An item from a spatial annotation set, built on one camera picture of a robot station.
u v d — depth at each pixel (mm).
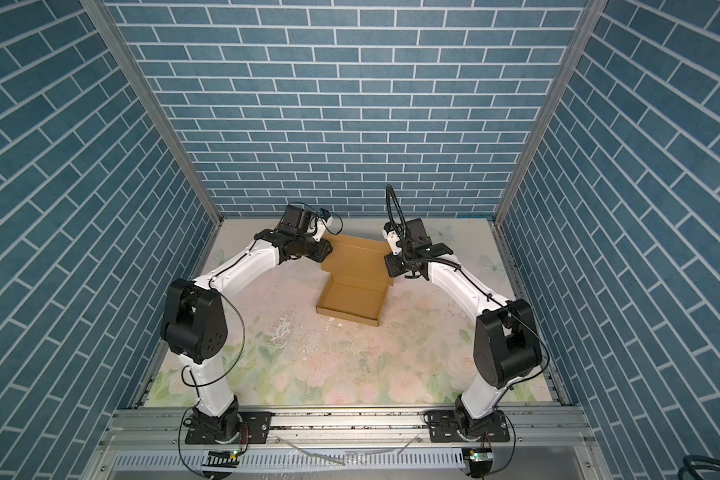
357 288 988
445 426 737
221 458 722
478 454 738
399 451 710
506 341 468
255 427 731
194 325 489
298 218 724
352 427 753
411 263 642
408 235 692
